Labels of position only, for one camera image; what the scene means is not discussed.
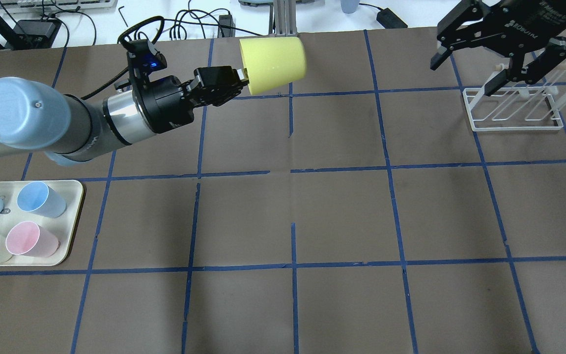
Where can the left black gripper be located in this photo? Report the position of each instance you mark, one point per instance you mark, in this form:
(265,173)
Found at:
(163,102)

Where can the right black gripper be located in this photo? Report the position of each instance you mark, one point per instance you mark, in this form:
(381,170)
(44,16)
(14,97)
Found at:
(521,30)

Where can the yellow plastic cup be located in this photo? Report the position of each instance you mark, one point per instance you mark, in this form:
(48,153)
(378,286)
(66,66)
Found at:
(272,62)

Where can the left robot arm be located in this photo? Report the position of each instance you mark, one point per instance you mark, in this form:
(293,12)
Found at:
(35,117)

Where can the blue cup on desk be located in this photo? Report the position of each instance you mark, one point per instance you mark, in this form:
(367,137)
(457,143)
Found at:
(349,6)

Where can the blue plastic cup near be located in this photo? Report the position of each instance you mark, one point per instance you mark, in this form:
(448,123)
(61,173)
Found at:
(40,199)

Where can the pink plastic cup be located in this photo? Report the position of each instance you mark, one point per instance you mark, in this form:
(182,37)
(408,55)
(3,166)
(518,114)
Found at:
(30,239)

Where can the black adapter on desk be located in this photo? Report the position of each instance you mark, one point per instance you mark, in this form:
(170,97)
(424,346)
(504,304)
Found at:
(389,20)

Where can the white compartment tray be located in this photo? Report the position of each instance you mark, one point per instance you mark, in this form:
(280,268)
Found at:
(37,221)

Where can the white wire cup rack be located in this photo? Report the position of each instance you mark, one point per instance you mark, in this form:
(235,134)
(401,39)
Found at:
(518,107)

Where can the aluminium frame post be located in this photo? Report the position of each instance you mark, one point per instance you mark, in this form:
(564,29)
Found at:
(284,18)

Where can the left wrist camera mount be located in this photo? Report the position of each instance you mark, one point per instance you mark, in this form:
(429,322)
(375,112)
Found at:
(143,59)

